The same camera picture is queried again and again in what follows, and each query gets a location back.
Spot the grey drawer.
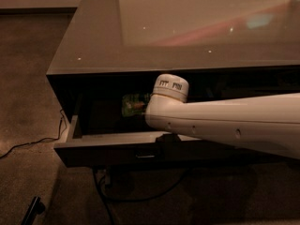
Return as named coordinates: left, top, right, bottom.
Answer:
left=54, top=93, right=279, bottom=169

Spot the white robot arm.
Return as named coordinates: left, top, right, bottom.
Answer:
left=145, top=74, right=300, bottom=159

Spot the dark cabinet with glossy top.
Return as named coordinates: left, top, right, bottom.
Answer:
left=47, top=0, right=300, bottom=135

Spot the green snack bag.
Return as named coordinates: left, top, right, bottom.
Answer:
left=121, top=93, right=150, bottom=117

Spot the grey power strip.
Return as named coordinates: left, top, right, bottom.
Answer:
left=104, top=169, right=112, bottom=187

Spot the black object on floor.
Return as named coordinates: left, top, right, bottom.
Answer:
left=21, top=196, right=46, bottom=225

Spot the thin black floor cable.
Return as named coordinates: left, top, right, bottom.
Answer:
left=0, top=109, right=66, bottom=159

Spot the thick black floor cable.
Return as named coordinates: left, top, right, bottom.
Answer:
left=92, top=166, right=195, bottom=225

